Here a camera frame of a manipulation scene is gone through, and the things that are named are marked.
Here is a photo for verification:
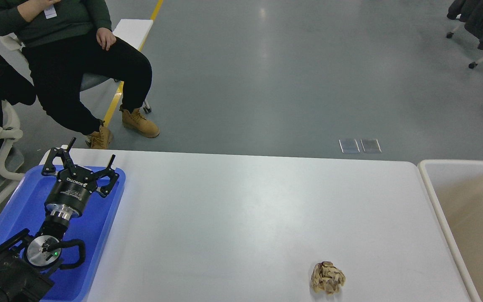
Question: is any floor plate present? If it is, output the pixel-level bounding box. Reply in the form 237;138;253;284
360;139;382;154
339;139;360;154

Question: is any seated person green sweater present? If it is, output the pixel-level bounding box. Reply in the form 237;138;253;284
0;0;160;149

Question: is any left floor plate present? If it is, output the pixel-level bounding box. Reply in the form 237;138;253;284
339;139;360;154

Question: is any right floor plate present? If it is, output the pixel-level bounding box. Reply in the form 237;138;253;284
360;139;382;154

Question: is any white office chair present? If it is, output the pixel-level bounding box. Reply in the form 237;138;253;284
0;33;152;114

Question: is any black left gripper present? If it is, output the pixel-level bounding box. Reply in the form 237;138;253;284
41;137;120;218

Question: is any blue plastic tray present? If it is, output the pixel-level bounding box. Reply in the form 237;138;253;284
0;166;126;302

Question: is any crumpled brown paper ball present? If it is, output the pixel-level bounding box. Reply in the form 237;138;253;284
311;261;346;295

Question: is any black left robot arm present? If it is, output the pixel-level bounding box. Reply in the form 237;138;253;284
0;141;126;302

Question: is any white side table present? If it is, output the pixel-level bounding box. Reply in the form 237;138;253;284
113;19;154;51

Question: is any beige plastic bin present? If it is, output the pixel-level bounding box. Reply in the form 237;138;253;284
418;160;483;302

